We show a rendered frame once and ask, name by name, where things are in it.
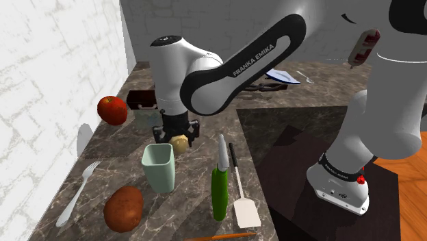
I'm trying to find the black scissors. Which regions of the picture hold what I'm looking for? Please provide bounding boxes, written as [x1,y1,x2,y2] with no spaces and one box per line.
[244,83,289,93]

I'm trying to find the blue and white plate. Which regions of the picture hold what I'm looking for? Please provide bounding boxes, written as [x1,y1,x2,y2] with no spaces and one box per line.
[264,68,301,86]

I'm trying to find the pale green cup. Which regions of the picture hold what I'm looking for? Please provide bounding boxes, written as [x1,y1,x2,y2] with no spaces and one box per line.
[141,142,177,194]

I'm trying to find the large brown potato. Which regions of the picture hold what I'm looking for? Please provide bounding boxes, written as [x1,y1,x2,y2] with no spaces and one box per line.
[103,186,144,233]

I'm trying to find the red apple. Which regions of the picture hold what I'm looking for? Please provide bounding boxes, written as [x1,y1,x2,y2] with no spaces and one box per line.
[96,95,129,127]

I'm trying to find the green handled knife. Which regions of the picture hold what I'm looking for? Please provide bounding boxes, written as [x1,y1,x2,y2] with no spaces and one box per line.
[210,134,231,223]

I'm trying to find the white spatula with black handle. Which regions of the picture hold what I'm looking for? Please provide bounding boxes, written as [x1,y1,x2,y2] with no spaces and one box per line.
[227,142,262,229]

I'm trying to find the orange pencil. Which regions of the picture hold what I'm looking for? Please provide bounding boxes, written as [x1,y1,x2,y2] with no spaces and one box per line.
[183,231,258,241]

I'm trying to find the small yellow potato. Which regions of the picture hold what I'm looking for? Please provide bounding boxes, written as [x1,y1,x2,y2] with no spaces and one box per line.
[168,134,190,155]

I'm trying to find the silver spoon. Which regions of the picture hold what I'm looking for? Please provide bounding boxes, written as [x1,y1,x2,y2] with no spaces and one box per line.
[296,70,315,85]

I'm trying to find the dark robot stand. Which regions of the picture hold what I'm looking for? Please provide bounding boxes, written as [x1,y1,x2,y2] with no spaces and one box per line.
[235,105,402,241]

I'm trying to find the pale box with dark inside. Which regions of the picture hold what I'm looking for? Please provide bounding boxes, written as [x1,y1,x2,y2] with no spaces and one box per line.
[126,89,162,131]

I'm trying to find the red and white oblong thing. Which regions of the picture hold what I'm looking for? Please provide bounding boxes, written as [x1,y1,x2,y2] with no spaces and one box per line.
[347,28,381,70]

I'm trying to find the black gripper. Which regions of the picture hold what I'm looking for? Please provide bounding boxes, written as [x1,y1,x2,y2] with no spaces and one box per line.
[152,111,201,148]

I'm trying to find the silver fork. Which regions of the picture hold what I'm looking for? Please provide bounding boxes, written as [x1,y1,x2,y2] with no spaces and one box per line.
[55,160,102,229]

